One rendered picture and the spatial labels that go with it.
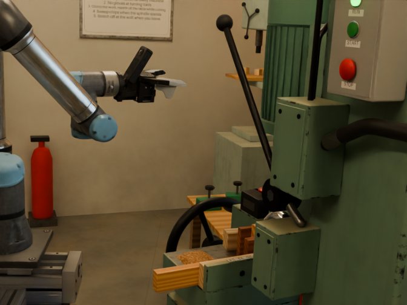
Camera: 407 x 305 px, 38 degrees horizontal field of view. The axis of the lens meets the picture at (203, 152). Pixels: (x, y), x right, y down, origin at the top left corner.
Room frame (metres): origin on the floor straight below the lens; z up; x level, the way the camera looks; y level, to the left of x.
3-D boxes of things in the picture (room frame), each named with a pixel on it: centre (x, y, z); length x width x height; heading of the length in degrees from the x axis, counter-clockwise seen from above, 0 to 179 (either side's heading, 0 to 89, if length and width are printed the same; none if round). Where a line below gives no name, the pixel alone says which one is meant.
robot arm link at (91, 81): (1.68, 0.35, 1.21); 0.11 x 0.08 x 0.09; 121
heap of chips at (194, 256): (1.18, 0.00, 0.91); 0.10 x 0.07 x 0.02; 28
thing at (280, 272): (0.95, -0.15, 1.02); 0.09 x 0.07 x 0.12; 118
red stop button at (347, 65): (0.82, -0.20, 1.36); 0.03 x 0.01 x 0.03; 28
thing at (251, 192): (1.39, -0.17, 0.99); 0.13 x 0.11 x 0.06; 118
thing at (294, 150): (0.93, -0.17, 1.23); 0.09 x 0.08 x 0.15; 28
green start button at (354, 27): (0.83, -0.20, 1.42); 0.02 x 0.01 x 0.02; 28
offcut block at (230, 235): (1.28, -0.08, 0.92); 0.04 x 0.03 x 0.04; 107
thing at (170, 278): (1.18, -0.18, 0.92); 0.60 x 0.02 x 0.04; 118
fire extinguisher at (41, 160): (3.77, 1.08, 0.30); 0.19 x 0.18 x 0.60; 20
